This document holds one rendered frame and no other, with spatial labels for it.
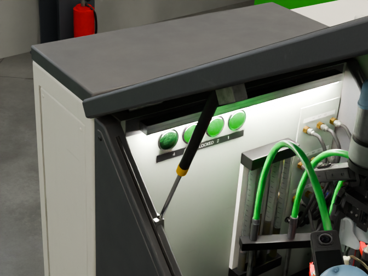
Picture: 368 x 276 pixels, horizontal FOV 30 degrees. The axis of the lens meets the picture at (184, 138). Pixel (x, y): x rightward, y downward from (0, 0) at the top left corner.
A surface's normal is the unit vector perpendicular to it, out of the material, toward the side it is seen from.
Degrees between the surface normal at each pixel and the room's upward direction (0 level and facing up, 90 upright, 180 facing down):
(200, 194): 90
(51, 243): 90
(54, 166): 90
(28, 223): 0
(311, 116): 90
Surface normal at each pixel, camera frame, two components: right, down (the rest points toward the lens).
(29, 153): 0.06, -0.87
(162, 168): 0.58, 0.42
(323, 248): -0.12, -0.70
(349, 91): -0.82, 0.24
